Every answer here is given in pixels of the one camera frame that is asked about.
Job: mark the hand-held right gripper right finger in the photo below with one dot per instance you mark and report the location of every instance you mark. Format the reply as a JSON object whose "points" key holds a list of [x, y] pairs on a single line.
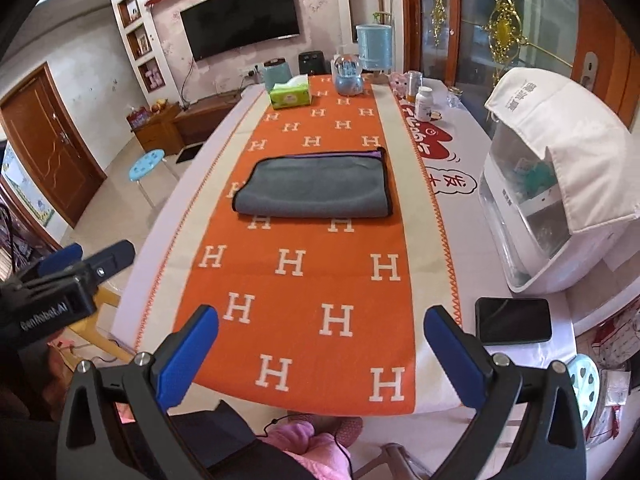
{"points": [[452, 360]]}

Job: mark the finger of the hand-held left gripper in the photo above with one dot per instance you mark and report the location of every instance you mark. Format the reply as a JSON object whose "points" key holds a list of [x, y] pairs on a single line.
{"points": [[65, 256], [112, 257]]}

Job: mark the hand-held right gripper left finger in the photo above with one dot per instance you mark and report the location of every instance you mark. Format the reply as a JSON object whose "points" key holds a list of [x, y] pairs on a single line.
{"points": [[189, 360]]}

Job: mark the grey towel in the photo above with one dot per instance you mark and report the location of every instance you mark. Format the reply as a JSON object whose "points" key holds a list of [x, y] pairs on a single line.
{"points": [[310, 190]]}

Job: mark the black smartphone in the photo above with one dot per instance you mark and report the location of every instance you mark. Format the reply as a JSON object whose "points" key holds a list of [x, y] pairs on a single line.
{"points": [[512, 321]]}

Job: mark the person's black clothing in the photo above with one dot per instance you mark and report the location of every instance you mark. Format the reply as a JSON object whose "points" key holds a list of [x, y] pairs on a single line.
{"points": [[225, 435]]}

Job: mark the blue round stool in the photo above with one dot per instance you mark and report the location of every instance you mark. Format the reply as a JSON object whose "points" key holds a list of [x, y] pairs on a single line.
{"points": [[146, 164]]}

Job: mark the brown wooden door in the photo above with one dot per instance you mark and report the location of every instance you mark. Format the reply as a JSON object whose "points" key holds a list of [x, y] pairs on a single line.
{"points": [[50, 150]]}

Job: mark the white printed tablecloth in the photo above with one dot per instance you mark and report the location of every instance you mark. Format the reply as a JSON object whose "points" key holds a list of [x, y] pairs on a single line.
{"points": [[467, 240]]}

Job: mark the white countertop appliance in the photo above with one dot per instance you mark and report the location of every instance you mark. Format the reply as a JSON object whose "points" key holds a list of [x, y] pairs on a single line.
{"points": [[540, 270]]}

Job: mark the black floor mat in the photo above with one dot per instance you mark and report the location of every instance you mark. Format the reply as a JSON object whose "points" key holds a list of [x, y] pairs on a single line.
{"points": [[189, 154]]}

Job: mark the pale blue plastic stool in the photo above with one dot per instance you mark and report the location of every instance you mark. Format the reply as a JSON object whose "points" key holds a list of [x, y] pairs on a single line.
{"points": [[582, 380]]}

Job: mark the person's pink clothing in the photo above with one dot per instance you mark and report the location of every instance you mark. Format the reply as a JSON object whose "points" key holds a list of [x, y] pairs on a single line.
{"points": [[305, 452]]}

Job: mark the wooden television cabinet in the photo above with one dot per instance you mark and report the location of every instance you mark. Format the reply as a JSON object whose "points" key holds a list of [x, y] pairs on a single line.
{"points": [[200, 120]]}

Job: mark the orange printed blanket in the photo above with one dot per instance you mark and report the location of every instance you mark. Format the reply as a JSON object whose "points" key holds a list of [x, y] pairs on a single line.
{"points": [[302, 240]]}

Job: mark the pile of plastic bags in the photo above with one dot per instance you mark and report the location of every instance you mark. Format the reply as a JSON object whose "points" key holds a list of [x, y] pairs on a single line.
{"points": [[617, 385]]}

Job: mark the green tissue box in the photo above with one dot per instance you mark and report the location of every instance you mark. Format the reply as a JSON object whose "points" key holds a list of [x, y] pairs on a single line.
{"points": [[290, 96]]}

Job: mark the pale blue kettle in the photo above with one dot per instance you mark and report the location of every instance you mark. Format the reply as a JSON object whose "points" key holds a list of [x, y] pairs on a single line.
{"points": [[276, 76]]}

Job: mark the white pill bottle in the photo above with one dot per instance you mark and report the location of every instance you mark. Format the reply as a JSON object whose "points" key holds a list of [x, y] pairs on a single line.
{"points": [[424, 105]]}

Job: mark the white appliance cover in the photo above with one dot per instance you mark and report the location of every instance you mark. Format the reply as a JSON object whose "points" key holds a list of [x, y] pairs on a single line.
{"points": [[560, 125]]}

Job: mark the clear plastic jar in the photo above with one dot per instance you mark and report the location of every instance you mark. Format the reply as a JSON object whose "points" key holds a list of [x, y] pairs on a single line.
{"points": [[414, 86]]}

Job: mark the black small appliance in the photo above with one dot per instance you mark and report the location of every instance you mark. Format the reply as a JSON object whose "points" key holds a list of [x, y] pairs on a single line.
{"points": [[312, 63]]}

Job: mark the pink toy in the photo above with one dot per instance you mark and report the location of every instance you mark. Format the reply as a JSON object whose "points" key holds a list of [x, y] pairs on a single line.
{"points": [[398, 85]]}

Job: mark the glass jar with blue base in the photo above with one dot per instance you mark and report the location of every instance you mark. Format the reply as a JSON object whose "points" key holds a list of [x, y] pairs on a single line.
{"points": [[348, 82]]}

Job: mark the light blue bucket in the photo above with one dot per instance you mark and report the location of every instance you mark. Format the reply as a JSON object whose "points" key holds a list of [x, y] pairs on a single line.
{"points": [[374, 47]]}

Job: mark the glass door with gold ornament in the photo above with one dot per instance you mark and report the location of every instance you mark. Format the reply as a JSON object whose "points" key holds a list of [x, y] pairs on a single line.
{"points": [[505, 25]]}

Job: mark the wall poster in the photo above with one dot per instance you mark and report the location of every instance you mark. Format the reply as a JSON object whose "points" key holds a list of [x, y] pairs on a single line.
{"points": [[25, 185]]}

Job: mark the built-in wall bookshelf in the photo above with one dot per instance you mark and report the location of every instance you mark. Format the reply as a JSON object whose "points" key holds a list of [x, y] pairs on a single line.
{"points": [[140, 42]]}

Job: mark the black wall television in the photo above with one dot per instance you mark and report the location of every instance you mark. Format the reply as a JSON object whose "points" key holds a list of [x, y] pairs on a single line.
{"points": [[240, 15]]}

